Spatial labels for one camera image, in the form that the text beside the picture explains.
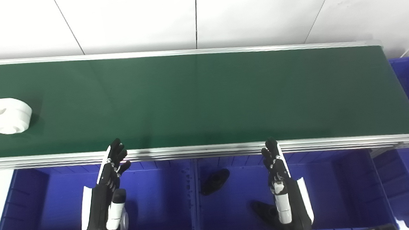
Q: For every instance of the white cylindrical part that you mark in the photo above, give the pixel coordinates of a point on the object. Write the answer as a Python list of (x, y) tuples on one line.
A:
[(6, 115)]

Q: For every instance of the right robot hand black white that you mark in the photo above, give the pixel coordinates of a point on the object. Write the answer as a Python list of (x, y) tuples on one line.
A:
[(294, 211)]

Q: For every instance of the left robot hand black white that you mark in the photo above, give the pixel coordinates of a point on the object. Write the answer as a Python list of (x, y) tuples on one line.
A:
[(101, 209)]

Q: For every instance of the green conveyor belt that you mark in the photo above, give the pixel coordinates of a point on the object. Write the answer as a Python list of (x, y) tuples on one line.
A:
[(207, 100), (193, 151)]

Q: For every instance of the black part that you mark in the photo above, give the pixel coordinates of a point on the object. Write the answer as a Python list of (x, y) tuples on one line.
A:
[(262, 210), (215, 180)]

